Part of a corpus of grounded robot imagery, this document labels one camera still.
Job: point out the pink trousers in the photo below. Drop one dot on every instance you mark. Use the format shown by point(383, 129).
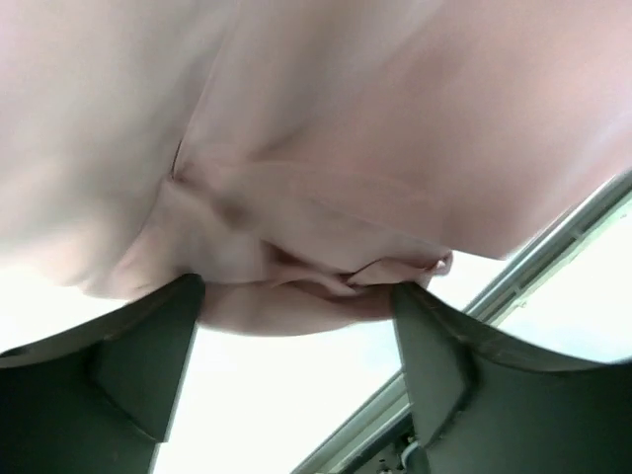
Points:
point(301, 157)

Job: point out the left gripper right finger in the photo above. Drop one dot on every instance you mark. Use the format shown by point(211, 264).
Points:
point(485, 402)

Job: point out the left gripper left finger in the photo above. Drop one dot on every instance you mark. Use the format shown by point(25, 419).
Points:
point(99, 398)

